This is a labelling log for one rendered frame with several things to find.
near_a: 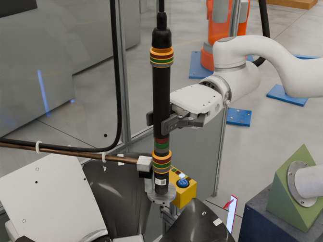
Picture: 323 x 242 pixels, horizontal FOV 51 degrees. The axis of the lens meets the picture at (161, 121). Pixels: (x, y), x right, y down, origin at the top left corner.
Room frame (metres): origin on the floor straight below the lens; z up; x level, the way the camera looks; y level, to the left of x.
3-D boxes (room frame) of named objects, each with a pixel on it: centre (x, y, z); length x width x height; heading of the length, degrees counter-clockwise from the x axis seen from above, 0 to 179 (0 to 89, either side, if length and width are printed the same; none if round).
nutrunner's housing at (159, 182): (0.58, 0.00, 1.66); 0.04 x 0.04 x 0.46
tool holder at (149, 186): (0.58, 0.01, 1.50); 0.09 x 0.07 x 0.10; 79
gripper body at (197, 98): (0.66, -0.08, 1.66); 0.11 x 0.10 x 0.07; 134
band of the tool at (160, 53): (0.58, 0.00, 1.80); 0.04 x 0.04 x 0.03
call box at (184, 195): (1.04, -0.06, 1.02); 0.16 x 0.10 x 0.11; 44
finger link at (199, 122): (0.61, -0.08, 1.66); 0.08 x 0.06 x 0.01; 13
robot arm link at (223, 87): (0.70, -0.12, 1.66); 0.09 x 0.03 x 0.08; 44
